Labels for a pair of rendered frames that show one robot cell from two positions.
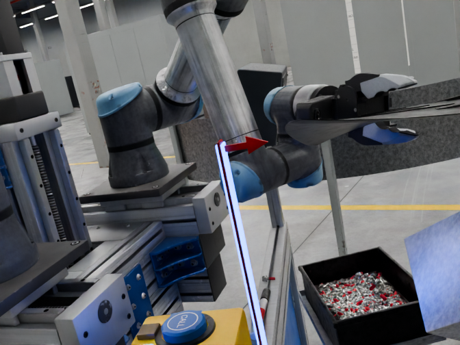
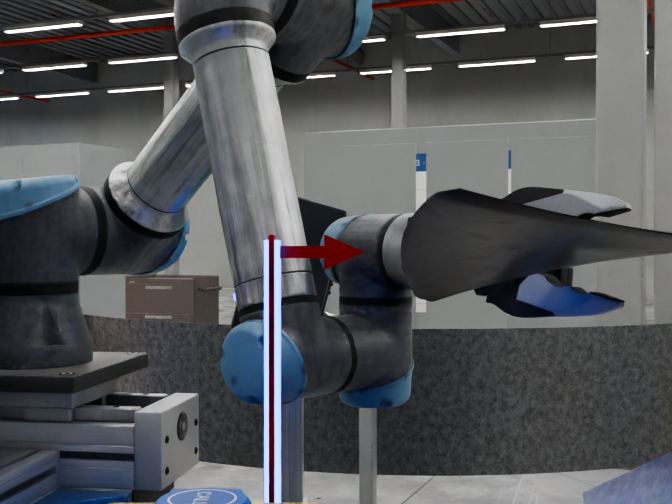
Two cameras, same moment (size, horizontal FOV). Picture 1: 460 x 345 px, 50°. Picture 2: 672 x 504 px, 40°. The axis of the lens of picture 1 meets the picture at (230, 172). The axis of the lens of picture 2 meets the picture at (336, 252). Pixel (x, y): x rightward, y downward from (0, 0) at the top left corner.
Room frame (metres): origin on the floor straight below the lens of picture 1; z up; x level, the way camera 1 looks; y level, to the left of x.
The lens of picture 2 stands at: (0.02, 0.09, 1.19)
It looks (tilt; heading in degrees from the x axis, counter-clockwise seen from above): 1 degrees down; 348
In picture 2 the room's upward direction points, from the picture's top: straight up
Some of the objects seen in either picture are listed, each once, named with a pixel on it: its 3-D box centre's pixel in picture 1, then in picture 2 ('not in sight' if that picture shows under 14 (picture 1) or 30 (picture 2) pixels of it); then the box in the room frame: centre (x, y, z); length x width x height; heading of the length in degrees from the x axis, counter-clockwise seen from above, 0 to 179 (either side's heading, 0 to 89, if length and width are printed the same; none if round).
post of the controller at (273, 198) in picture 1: (271, 188); (291, 424); (1.16, -0.09, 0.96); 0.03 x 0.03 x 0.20; 78
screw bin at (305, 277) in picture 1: (362, 297); not in sight; (0.77, -0.18, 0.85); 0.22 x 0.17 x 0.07; 4
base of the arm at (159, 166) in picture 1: (135, 159); (30, 321); (1.21, 0.23, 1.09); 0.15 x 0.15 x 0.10
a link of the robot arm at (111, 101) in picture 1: (126, 113); (35, 227); (1.22, 0.22, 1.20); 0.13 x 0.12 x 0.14; 126
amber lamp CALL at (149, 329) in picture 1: (148, 331); not in sight; (0.40, 0.10, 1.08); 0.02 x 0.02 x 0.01; 78
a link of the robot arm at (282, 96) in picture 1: (292, 107); (375, 254); (0.93, -0.14, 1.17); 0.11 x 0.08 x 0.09; 25
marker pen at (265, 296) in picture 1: (261, 312); not in sight; (0.75, 0.00, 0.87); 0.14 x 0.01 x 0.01; 164
